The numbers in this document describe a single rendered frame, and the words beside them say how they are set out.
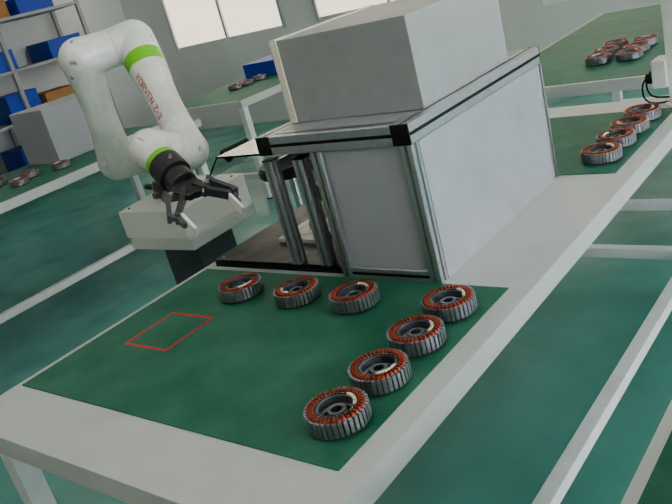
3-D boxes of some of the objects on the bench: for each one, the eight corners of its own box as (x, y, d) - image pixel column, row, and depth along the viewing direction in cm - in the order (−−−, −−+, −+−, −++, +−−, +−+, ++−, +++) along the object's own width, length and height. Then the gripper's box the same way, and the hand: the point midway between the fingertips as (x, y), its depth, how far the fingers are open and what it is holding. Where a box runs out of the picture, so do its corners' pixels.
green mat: (21, 385, 175) (21, 384, 175) (207, 269, 217) (206, 268, 217) (338, 471, 115) (338, 470, 115) (508, 288, 158) (508, 287, 158)
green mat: (343, 183, 264) (343, 182, 264) (430, 129, 307) (430, 128, 307) (615, 173, 205) (615, 172, 205) (676, 107, 247) (676, 106, 247)
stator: (214, 299, 194) (209, 286, 192) (250, 280, 199) (246, 268, 198) (234, 308, 185) (230, 294, 183) (272, 288, 190) (268, 275, 189)
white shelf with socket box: (563, 136, 250) (541, -6, 234) (601, 103, 276) (584, -27, 260) (675, 128, 228) (659, -30, 212) (705, 93, 254) (693, -49, 238)
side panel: (343, 277, 186) (309, 152, 174) (350, 272, 188) (317, 148, 177) (442, 284, 168) (411, 145, 157) (448, 278, 170) (418, 140, 159)
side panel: (466, 182, 231) (445, 77, 220) (471, 178, 233) (450, 75, 222) (554, 179, 213) (536, 65, 202) (558, 175, 215) (541, 62, 204)
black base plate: (216, 266, 217) (214, 259, 217) (344, 185, 262) (343, 179, 261) (345, 274, 188) (342, 265, 187) (465, 181, 232) (463, 174, 231)
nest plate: (278, 242, 216) (277, 238, 216) (310, 221, 226) (309, 217, 226) (318, 243, 207) (317, 239, 206) (350, 221, 217) (349, 217, 217)
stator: (311, 283, 187) (307, 270, 185) (329, 296, 177) (325, 282, 176) (269, 301, 183) (265, 287, 182) (286, 314, 173) (281, 300, 172)
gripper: (218, 172, 204) (263, 215, 193) (133, 205, 192) (176, 253, 180) (217, 149, 199) (263, 192, 188) (130, 181, 187) (174, 230, 175)
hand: (218, 220), depth 185 cm, fingers open, 13 cm apart
